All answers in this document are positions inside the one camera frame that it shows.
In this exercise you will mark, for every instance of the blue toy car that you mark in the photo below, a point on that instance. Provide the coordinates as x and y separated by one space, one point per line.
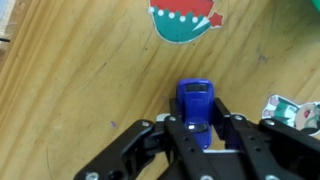
196 103

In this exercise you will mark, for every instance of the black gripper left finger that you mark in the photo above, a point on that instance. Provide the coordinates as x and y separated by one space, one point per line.
180 150

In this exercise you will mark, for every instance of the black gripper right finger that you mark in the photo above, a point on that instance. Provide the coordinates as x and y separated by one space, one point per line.
266 150

